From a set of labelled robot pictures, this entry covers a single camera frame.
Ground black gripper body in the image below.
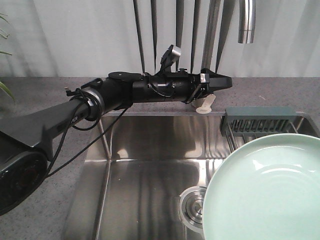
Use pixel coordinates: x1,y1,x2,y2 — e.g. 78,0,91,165
132,70,209,103

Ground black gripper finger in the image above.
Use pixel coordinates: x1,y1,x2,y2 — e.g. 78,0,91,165
201,68,232,93

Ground steel faucet lever handle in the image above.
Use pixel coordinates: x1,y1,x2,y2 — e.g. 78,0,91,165
195,94,216,114

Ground light green round plate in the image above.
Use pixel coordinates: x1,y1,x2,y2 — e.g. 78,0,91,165
202,133,320,240

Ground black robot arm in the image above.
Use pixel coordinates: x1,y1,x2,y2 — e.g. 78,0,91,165
0,68,233,214

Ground metal dish drying rack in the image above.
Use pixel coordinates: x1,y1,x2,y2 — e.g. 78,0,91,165
220,106,298,152

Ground stainless steel faucet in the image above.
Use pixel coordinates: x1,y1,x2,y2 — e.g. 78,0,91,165
191,0,256,107

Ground stainless steel sink basin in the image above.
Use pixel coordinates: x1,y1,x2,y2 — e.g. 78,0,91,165
62,112,231,240

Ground round steel sink drain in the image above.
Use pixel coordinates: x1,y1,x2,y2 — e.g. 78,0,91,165
178,186,207,232

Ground white pleated curtain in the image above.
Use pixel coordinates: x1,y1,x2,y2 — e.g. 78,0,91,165
0,0,320,77

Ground green potted plant leaves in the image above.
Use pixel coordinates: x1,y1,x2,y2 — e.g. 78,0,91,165
0,13,16,103

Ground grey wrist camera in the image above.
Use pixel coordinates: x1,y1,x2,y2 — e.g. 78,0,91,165
160,44,182,68

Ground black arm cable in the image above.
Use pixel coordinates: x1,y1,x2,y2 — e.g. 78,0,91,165
47,86,128,177

